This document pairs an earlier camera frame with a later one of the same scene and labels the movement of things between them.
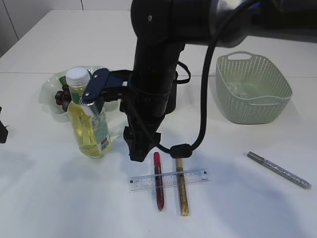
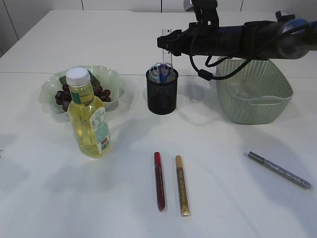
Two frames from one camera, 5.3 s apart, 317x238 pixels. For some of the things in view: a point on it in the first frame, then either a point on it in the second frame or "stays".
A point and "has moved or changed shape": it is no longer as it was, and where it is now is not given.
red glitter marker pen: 159,186 stays
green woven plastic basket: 250,89 stays
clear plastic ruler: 163,180 has moved or changed shape
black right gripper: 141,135 → 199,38
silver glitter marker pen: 281,171 stays
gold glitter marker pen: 184,204 stays
